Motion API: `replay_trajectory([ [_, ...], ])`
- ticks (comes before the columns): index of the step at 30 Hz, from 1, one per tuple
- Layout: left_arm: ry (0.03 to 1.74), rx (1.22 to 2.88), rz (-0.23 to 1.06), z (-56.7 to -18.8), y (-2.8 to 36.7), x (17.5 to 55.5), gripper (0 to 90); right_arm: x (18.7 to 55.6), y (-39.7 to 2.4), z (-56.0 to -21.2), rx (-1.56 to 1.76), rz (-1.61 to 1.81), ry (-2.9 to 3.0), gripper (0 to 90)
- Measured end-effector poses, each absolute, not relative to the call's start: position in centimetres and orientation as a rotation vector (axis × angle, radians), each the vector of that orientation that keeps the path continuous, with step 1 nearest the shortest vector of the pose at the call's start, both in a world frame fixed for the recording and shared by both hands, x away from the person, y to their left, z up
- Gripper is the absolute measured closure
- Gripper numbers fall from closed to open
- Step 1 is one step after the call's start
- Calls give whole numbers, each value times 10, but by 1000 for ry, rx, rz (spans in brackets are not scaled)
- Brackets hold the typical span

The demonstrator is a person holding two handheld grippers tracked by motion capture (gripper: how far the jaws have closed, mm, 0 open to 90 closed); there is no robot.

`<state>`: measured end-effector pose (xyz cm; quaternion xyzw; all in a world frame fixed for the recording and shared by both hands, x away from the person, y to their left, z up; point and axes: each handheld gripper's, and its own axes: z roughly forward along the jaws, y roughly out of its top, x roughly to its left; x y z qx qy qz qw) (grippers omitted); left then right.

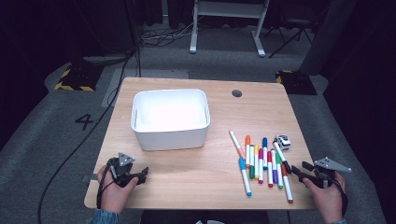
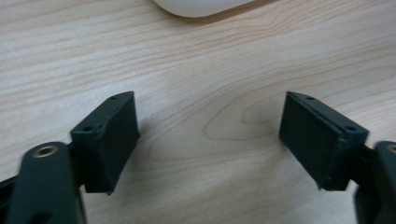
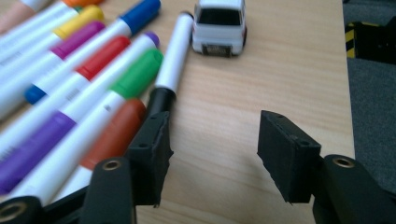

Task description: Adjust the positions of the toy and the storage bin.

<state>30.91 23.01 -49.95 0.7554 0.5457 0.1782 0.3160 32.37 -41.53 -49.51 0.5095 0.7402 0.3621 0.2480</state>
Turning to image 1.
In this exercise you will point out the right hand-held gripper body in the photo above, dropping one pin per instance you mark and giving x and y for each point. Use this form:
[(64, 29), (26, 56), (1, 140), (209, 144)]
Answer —
[(330, 165)]

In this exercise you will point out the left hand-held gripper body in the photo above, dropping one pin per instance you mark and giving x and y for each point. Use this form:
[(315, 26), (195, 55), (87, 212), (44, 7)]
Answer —
[(126, 159)]

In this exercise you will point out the orange-red marker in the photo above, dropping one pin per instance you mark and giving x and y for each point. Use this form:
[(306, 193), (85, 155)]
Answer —
[(288, 188)]

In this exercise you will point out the black marker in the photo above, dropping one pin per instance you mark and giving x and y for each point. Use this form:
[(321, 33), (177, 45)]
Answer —
[(286, 166)]

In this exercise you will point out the purple marker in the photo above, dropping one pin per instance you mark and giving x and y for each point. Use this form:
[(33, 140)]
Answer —
[(275, 175)]

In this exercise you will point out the bright green marker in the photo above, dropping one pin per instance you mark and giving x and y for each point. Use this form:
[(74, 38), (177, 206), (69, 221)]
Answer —
[(278, 158)]

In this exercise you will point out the red marker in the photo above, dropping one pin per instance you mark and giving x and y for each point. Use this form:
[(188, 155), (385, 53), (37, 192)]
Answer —
[(269, 157)]

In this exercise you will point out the white plastic storage box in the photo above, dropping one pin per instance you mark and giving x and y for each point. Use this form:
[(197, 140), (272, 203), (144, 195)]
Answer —
[(169, 138)]

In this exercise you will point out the dark blue marker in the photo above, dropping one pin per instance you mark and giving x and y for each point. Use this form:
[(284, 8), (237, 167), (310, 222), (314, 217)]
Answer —
[(264, 143)]

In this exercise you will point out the dark green marker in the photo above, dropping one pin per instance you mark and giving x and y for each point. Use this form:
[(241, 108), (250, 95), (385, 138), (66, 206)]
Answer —
[(251, 172)]

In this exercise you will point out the yellow marker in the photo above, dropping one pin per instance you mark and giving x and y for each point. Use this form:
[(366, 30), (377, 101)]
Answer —
[(256, 149)]

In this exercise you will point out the light blue marker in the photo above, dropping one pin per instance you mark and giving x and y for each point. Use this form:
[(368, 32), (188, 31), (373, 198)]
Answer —
[(242, 163)]

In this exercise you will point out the orange marker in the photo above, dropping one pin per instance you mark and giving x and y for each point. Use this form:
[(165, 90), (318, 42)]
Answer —
[(247, 141)]

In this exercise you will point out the salmon pink marker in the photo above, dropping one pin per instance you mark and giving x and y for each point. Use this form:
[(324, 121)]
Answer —
[(236, 143)]

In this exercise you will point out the person's left hand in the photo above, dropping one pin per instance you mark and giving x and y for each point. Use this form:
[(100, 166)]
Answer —
[(112, 196)]

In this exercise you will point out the person's right hand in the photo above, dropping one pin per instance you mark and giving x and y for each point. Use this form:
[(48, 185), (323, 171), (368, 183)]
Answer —
[(328, 202)]

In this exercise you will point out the small white toy car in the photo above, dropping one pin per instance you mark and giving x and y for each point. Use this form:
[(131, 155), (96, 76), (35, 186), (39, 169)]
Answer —
[(282, 142)]

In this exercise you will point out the grey tape piece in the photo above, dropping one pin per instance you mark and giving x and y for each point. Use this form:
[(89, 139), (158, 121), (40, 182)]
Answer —
[(88, 178)]

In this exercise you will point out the black seat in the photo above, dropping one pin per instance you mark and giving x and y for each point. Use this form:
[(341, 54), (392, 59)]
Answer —
[(202, 216)]

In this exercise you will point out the black yellow striped floor base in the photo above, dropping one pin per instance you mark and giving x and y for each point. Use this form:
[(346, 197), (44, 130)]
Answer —
[(295, 84), (77, 77)]

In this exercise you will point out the small grey white object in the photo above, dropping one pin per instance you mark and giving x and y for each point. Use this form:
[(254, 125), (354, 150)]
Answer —
[(214, 222)]

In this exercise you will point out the round grey table grommet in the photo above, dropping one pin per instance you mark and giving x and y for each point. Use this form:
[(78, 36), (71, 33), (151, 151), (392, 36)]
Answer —
[(236, 93)]

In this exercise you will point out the grey stand base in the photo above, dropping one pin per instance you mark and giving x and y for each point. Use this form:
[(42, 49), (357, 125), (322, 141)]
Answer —
[(106, 59)]

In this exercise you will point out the grey padded column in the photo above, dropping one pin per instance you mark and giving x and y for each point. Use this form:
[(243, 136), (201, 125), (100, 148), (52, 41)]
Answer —
[(327, 37)]

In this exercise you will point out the black folding stand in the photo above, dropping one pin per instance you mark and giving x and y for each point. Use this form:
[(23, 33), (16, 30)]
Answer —
[(295, 21)]

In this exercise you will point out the white desk frame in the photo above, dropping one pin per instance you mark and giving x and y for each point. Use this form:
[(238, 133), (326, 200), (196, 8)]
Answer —
[(229, 9)]

